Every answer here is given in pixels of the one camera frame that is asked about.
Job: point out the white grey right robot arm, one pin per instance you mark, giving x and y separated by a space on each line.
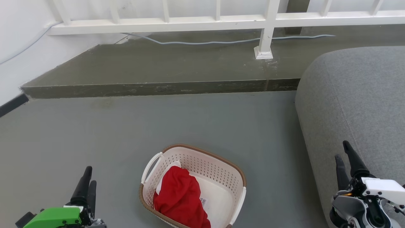
348 207

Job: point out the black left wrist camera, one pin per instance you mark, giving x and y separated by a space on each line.
25 219

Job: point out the black baseboard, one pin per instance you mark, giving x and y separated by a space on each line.
12 104

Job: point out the white perforated plastic laundry basket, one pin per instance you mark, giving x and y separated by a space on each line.
202 161

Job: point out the red garment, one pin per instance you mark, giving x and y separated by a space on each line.
180 196

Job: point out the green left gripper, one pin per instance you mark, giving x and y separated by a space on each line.
53 218

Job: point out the white railing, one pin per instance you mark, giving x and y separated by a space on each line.
158 25

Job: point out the raised concrete step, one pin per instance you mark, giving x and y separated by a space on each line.
158 66

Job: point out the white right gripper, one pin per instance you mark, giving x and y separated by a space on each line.
379 186

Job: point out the dark grey post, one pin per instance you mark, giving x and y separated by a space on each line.
297 6

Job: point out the grey fabric sofa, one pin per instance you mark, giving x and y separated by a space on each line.
364 95

